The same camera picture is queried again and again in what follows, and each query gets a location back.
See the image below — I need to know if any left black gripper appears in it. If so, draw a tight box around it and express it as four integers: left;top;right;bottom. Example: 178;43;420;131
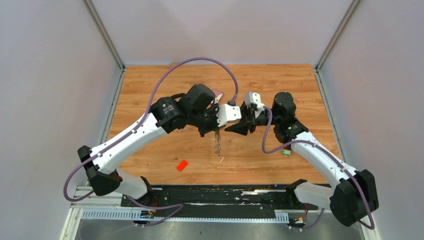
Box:
189;103;229;138

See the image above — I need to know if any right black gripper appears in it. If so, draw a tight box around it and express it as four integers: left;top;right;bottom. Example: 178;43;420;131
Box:
224;101;281;135

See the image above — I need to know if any metal key organizer red handle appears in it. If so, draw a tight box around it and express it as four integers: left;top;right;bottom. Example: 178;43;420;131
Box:
214;129;221;156

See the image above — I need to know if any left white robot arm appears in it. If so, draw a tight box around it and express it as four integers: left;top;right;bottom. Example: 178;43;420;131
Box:
78;84;219;207

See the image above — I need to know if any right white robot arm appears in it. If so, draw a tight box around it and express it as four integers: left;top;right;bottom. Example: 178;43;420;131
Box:
217;91;379;230

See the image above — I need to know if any playing card box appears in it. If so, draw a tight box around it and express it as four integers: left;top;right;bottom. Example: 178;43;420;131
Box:
212;89;224;104

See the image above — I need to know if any small green toy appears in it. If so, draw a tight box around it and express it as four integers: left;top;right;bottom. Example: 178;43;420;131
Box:
281;149;293;156

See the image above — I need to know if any small orange block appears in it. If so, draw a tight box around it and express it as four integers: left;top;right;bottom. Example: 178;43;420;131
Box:
176;159;188;172

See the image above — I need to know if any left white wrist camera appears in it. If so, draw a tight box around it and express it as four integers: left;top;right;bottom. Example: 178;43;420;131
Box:
216;104;242;128

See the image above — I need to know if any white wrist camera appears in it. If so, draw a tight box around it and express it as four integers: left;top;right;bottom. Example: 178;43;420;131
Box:
244;91;264;111
216;104;242;128

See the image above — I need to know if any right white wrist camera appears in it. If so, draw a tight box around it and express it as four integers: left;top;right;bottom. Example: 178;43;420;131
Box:
244;91;264;111

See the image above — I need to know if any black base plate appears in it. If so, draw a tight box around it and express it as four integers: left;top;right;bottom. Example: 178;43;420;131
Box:
141;184;318;219

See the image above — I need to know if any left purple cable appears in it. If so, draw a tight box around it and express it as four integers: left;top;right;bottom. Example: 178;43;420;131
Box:
63;57;240;203

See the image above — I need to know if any white slotted cable duct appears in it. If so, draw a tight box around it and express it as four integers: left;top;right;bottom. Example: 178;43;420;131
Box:
80;208;290;223

